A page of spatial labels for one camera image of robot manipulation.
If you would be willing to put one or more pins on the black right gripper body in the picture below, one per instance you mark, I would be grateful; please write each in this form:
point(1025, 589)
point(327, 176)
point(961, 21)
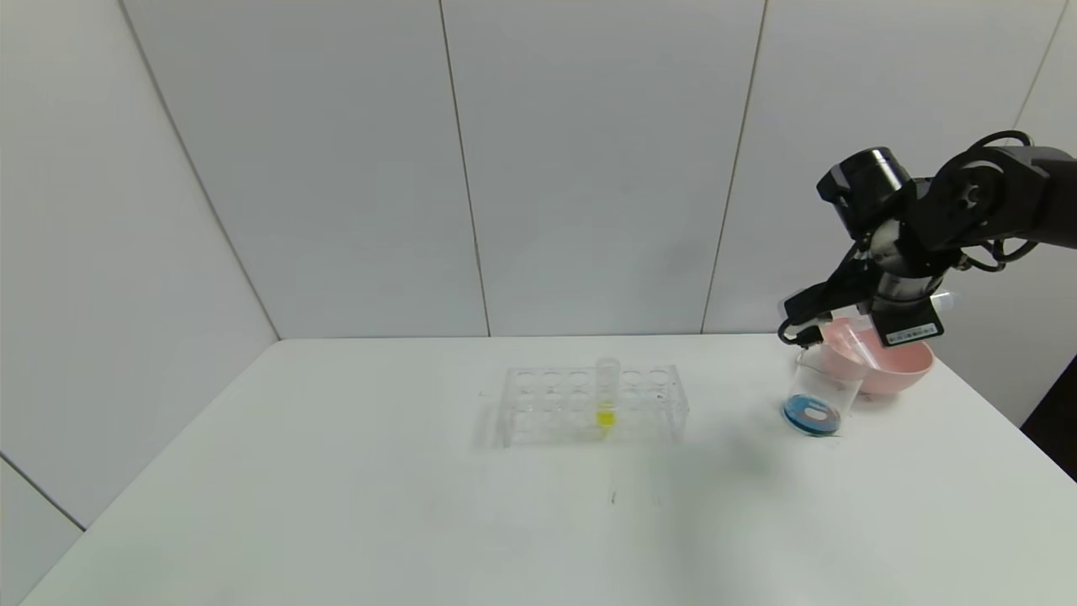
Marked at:
point(909, 328)

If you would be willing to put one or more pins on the blue pigment test tube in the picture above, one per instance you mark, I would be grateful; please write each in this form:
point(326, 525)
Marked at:
point(944, 301)

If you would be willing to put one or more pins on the red pigment test tube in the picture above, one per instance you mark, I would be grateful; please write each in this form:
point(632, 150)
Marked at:
point(860, 345)

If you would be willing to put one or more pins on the yellow pigment test tube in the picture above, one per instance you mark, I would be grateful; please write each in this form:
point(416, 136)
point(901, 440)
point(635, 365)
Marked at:
point(606, 416)

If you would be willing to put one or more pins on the clear plastic test tube rack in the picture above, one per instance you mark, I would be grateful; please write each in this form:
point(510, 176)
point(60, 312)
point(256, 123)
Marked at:
point(551, 417)

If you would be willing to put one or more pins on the pink bowl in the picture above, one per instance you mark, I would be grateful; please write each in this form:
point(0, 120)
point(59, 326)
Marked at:
point(904, 370)

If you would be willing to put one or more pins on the clear glass beaker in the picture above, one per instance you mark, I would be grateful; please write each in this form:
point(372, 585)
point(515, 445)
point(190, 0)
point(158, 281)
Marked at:
point(812, 414)

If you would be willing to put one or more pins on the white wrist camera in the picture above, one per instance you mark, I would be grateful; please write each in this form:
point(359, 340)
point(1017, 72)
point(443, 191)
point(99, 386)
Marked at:
point(829, 295)

